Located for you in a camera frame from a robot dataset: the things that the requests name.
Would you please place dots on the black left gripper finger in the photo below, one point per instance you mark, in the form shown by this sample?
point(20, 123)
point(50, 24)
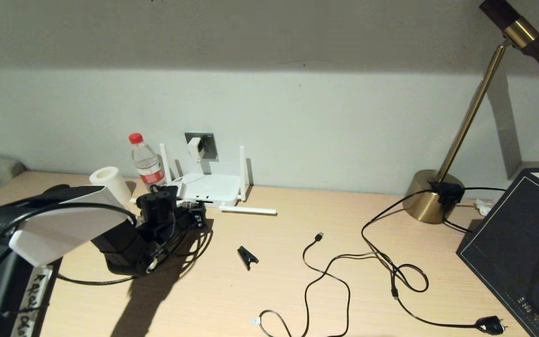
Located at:
point(198, 210)
point(199, 223)

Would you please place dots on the black round desk grommet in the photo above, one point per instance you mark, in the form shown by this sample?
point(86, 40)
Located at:
point(59, 186)

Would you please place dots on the black square switch box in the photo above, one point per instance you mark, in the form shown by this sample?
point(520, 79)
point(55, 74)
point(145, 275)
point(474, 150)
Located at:
point(447, 193)

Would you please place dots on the small black clip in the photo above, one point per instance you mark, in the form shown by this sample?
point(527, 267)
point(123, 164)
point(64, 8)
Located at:
point(247, 256)

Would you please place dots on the white router with antennas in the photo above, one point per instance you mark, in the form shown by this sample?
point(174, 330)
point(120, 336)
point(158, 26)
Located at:
point(213, 187)

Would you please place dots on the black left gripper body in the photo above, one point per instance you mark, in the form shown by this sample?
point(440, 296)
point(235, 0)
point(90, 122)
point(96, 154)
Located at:
point(159, 210)

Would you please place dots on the small white connector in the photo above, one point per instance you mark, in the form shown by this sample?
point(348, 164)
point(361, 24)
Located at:
point(484, 208)

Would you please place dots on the white toilet paper roll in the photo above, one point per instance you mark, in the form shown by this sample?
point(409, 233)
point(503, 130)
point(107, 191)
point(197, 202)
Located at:
point(109, 180)

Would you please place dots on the black box with bag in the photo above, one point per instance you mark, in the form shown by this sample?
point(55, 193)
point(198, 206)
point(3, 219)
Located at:
point(508, 243)

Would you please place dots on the grey wall socket plate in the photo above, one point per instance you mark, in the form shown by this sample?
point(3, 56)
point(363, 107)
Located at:
point(210, 146)

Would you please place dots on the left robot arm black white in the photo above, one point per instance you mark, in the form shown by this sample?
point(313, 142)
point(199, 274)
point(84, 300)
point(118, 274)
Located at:
point(63, 234)

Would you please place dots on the brass desk lamp dark shade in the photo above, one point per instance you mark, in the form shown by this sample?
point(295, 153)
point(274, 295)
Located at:
point(431, 201)

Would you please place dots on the clear water bottle red cap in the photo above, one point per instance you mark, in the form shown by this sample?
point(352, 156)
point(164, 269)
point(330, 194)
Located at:
point(149, 168)

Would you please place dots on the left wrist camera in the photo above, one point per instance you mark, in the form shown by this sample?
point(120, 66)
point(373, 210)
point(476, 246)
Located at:
point(166, 189)

